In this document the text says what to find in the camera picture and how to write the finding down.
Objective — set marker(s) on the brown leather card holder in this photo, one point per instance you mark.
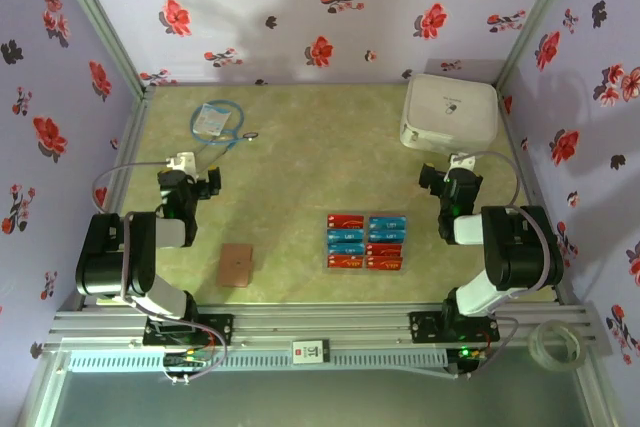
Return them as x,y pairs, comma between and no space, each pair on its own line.
236,266

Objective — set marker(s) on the blue VIP card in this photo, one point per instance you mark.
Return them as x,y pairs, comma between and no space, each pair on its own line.
345,235
387,222
387,236
345,249

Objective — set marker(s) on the aluminium frame corner post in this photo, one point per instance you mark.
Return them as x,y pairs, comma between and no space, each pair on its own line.
103,22
536,17

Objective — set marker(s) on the red VIP card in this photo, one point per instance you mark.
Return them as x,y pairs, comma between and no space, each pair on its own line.
345,221
384,250
345,261
384,263

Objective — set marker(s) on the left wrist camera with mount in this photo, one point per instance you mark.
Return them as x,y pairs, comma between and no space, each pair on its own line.
181,162

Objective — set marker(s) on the aluminium frame side rail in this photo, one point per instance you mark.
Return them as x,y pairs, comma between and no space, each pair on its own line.
129,147
530,177

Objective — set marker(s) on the aluminium frame front rail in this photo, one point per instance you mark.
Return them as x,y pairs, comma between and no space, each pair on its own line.
350,322

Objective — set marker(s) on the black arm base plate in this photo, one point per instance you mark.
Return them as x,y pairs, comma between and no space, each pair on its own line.
220,329
425,327

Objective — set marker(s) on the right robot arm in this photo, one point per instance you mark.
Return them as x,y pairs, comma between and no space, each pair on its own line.
515,247

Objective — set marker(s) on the blue stethoscope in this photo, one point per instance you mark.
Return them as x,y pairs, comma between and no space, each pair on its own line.
250,135

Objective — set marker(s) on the white medicine case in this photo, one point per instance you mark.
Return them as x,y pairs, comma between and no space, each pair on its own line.
450,112

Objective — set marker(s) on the green circuit board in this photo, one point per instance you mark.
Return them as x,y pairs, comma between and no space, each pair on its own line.
472,354
187,359

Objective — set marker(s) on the clear tape roll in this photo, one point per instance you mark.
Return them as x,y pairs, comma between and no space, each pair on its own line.
535,347

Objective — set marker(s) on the white label tag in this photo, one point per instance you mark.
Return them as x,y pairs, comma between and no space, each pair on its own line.
312,351

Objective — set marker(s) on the white blue plastic packet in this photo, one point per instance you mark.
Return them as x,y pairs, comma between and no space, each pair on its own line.
212,119

